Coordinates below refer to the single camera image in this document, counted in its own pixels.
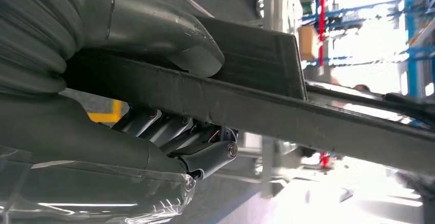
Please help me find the red barrier belt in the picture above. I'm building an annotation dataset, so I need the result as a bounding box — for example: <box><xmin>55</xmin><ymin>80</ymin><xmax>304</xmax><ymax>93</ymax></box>
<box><xmin>317</xmin><ymin>0</ymin><xmax>328</xmax><ymax>68</ymax></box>

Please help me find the blue steel shelf rack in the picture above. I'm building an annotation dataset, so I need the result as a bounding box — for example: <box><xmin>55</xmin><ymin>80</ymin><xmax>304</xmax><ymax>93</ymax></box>
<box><xmin>301</xmin><ymin>0</ymin><xmax>435</xmax><ymax>97</ymax></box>

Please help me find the brown cardboard box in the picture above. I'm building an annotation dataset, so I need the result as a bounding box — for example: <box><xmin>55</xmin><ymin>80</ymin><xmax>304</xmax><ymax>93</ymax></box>
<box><xmin>298</xmin><ymin>25</ymin><xmax>321</xmax><ymax>62</ymax></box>

